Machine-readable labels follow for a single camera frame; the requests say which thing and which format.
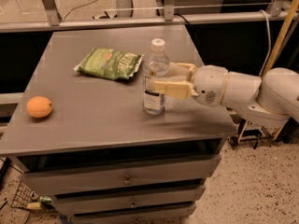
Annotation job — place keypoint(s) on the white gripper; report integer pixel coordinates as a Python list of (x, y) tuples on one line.
[(207, 84)]

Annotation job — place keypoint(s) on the clear blue-labelled plastic bottle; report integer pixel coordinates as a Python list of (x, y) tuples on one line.
[(155, 68)]

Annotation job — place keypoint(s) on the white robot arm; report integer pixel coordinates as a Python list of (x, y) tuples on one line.
[(239, 93)]

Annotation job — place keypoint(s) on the green chip bag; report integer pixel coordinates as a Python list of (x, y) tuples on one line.
[(109, 64)]

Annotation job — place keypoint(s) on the grey metal railing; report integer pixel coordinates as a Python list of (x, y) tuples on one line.
[(55, 15)]

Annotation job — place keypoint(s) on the grey drawer cabinet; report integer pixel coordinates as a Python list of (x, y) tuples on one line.
[(98, 155)]

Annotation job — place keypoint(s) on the orange fruit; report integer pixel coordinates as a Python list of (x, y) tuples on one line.
[(39, 107)]

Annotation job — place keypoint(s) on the yellow metal cart frame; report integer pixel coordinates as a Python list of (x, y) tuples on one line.
[(278, 93)]

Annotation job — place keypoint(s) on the wire basket on floor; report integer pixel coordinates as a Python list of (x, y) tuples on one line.
[(26, 199)]

